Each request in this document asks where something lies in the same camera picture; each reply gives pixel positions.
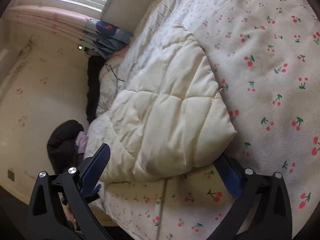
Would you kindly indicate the black garment by wall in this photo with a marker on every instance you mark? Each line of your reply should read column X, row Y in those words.
column 95, row 64

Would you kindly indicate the left blue cartoon curtain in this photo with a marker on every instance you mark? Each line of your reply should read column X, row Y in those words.
column 104, row 38

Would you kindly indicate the cream quilted puffer coat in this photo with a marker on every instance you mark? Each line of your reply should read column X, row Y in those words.
column 168, row 119

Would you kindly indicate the black puffer jacket pile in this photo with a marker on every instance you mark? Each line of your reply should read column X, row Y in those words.
column 61, row 147

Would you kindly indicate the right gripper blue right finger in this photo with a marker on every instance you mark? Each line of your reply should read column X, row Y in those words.
column 230, row 172

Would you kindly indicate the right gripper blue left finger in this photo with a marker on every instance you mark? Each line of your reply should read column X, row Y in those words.
column 92, row 168

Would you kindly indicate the lilac hoodie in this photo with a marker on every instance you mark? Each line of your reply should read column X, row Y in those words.
column 81, row 143

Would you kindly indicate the striped white duvet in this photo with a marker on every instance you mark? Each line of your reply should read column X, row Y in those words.
column 118, row 71

